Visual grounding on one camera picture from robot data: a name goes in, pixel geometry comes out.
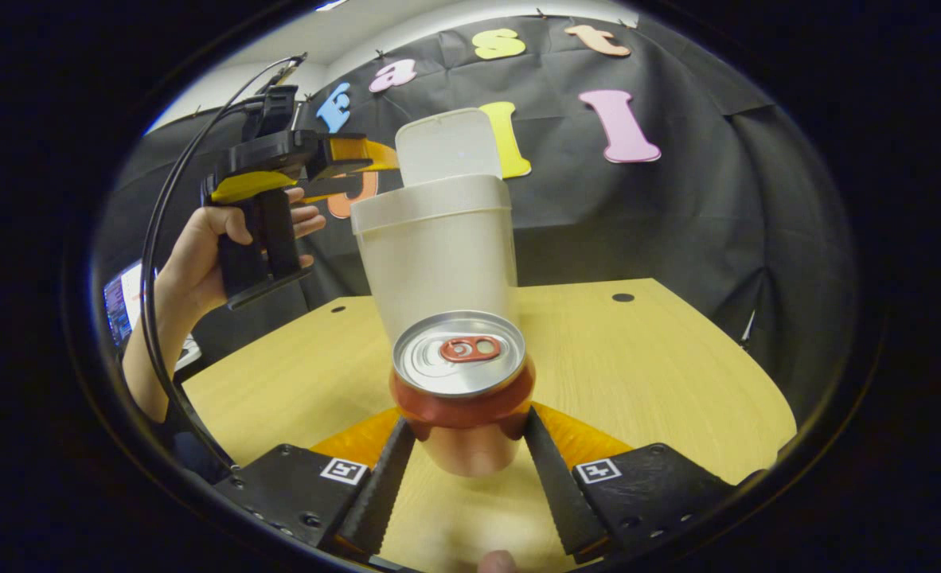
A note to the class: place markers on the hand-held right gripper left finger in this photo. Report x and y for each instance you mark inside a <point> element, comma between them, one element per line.
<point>383,493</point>

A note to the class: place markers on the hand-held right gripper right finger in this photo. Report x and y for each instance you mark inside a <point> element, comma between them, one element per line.
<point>558,493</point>

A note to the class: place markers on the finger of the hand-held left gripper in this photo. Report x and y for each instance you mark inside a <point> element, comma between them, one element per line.
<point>339,187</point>
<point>351,151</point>

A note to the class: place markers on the red pop can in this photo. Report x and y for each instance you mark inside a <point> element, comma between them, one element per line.
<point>462,406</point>

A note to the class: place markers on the white desktop garbage bin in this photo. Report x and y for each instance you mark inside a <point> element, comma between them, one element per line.
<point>439,255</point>

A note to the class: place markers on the wooden desktop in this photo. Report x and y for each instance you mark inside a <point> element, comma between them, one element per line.
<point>638,374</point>

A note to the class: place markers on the computer monitor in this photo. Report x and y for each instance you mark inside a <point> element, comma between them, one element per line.
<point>124,306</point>

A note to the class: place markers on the white keyboard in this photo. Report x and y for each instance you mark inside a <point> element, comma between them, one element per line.
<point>189,354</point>

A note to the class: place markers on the black backdrop cloth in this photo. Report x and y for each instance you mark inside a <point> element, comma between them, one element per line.
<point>677,215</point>

